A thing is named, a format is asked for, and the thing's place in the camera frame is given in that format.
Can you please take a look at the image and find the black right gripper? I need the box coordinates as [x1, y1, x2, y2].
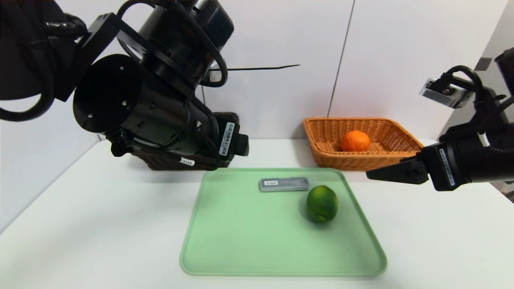
[365, 135, 514, 191]

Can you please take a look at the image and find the orange fruit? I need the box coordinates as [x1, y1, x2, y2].
[341, 130, 371, 152]

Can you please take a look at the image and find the orange wicker basket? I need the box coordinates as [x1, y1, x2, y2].
[303, 117, 428, 172]

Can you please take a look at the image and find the dark brown wicker basket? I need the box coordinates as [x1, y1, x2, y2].
[128, 112, 240, 171]

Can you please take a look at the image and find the green lime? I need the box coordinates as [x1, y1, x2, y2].
[306, 185, 339, 224]

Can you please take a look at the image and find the grey case with barcode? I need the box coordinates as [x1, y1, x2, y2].
[259, 177, 310, 192]

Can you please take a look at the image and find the light green plastic tray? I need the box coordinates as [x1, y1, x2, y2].
[179, 167, 388, 277]

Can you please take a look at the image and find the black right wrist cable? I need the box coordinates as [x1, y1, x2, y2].
[442, 65, 484, 101]

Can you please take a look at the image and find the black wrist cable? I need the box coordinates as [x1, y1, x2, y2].
[0, 0, 228, 122]
[442, 65, 484, 101]

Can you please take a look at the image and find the thin black cable tie tail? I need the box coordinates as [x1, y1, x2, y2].
[209, 64, 300, 72]

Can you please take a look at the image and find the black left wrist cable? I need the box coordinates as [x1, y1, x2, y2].
[0, 0, 228, 122]

